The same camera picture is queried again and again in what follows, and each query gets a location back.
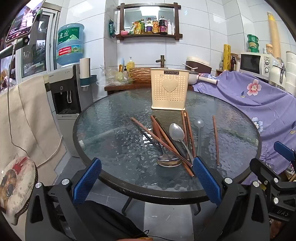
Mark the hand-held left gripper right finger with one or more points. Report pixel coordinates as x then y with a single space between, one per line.
205 179

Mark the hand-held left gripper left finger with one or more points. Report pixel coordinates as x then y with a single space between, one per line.
87 179

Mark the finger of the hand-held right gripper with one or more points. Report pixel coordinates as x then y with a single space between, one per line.
284 150
261 169

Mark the reddish brown wooden chopstick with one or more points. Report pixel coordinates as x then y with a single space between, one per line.
190 134
188 169
185 129
215 139
148 131

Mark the metal spoon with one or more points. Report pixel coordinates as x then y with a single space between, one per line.
177 133

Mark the grey translucent plastic spoon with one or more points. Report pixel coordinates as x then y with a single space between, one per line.
198 122

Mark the cream plastic utensil holder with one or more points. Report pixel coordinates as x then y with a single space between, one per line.
167 97

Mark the person's right hand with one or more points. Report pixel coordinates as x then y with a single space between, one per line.
277 229

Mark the person's black trousers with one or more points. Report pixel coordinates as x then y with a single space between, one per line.
108 220

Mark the purple floral cloth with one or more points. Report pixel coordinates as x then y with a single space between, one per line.
261 104

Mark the dog print cushion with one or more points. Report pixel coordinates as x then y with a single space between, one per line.
16 185

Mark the white kettle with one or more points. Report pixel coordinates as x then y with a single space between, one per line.
276 74

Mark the stack of white bowls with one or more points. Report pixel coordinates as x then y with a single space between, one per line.
291 71

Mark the white and black water dispenser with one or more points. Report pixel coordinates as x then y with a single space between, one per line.
67 97

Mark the beige cloth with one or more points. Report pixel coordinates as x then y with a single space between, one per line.
25 115

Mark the white microwave oven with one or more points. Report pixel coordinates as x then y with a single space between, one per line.
252 63

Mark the dark wooden side table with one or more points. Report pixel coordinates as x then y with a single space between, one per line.
124 87

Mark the brown glass bottle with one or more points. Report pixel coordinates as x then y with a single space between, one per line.
234 63

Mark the white frying pan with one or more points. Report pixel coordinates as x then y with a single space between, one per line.
193 78

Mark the jar with yellow lid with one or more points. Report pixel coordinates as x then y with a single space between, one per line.
269 49

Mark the clear plastic bag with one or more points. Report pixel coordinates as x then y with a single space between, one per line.
115 76

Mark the yellow wrap roll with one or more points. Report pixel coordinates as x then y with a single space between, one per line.
227 58

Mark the stack of green cups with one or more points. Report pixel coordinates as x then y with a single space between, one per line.
252 44

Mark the brown and white rice cooker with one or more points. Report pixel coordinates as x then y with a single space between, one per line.
198 63

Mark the tall cream roll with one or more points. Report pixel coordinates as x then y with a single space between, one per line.
274 34

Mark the wicker basket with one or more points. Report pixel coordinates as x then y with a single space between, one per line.
141 74

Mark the yellow dish soap bottle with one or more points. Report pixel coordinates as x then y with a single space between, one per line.
130 64

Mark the blue water jug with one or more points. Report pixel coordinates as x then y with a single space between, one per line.
69 44

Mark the dark glass window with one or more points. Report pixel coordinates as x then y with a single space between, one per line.
34 53

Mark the pink small container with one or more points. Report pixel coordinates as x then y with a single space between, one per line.
124 33

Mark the green phone clamp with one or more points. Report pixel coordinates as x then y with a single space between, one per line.
19 43

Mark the green hanging packet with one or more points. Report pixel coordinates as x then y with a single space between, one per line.
112 29

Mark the white squeeze bottle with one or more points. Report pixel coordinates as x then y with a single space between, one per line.
169 28

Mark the dark soy sauce bottle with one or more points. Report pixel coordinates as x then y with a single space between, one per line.
163 26

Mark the yellow green seasoning packet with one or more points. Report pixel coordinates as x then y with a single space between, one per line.
137 28

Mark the yellow label brown bottle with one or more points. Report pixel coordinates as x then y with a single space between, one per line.
155 26

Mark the dark wooden mirror shelf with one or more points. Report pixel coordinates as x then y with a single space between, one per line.
120 20

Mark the purple label sauce bottle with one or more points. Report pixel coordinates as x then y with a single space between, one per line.
149 26

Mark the green seasoning bottle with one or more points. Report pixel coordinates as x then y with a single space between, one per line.
142 26

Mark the mounted phone with lit screen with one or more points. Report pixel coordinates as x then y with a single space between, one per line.
23 20

